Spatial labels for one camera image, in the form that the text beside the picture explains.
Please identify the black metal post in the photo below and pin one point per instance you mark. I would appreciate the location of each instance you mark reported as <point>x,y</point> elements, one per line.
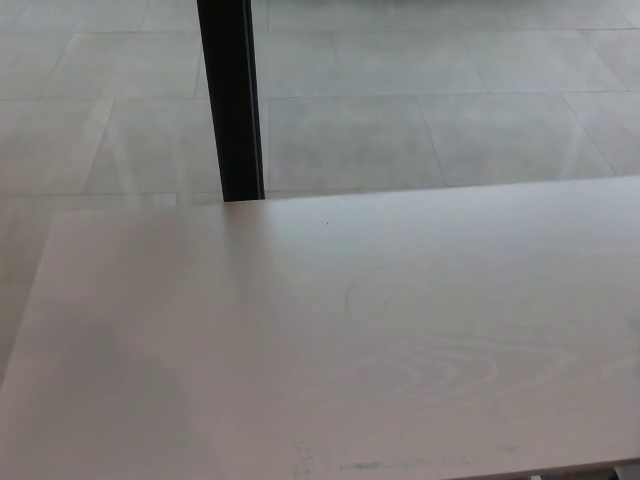
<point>232,100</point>

